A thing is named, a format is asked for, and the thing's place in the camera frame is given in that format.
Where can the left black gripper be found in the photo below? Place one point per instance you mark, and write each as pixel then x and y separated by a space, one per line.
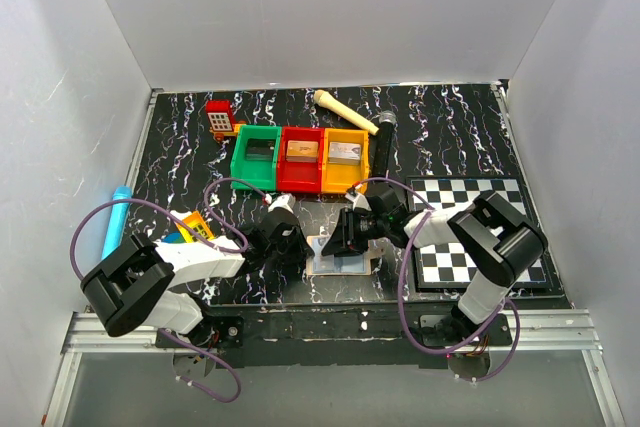
pixel 296 240

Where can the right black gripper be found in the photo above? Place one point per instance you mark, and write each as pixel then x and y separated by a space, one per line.
pixel 347 233

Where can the blue plastic card sleeves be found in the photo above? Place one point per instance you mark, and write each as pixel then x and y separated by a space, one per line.
pixel 345 264

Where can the beige leather card holder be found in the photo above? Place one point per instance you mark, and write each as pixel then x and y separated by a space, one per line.
pixel 340 259

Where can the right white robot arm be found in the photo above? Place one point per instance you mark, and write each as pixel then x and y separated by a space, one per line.
pixel 502 242

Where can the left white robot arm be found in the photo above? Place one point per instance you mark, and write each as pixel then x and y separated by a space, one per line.
pixel 133 285

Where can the card box in yellow bin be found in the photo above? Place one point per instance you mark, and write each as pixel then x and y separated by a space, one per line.
pixel 344 153

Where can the card box in red bin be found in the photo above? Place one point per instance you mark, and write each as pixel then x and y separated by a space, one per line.
pixel 301 151

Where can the yellow plastic bin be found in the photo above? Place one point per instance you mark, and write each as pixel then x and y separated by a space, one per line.
pixel 338 176

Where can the red plastic bin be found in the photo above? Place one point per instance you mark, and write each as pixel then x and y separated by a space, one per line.
pixel 295 176

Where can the green plastic bin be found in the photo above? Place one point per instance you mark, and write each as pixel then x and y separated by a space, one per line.
pixel 255 157

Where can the yellow green toy block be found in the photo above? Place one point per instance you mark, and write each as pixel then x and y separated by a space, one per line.
pixel 195 222

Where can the black microphone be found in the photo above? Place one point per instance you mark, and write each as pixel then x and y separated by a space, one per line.
pixel 383 143

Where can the black white chessboard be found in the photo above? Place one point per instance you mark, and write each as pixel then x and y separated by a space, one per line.
pixel 449 266

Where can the red toy block building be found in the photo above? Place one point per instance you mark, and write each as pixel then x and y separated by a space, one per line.
pixel 221 119

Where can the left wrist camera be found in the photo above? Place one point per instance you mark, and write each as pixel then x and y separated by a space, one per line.
pixel 284 201

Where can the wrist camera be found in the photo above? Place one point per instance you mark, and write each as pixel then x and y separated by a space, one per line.
pixel 284 201
pixel 357 200

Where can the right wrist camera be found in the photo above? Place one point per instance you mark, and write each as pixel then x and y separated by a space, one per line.
pixel 357 200

